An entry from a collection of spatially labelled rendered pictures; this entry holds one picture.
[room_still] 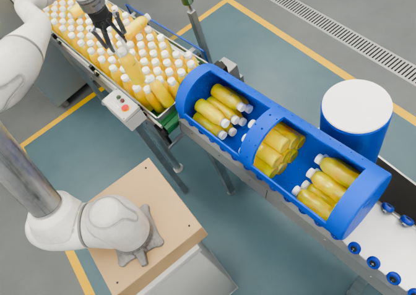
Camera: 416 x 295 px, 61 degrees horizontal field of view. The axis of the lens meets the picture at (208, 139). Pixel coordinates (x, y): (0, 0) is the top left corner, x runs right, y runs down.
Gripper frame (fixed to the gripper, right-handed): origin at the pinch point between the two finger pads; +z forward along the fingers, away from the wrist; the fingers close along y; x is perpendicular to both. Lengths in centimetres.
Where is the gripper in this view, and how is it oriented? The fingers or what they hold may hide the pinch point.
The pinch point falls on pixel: (119, 47)
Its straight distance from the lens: 153.3
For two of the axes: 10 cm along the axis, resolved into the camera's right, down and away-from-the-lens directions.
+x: -6.7, -5.3, 5.2
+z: 2.3, 5.1, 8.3
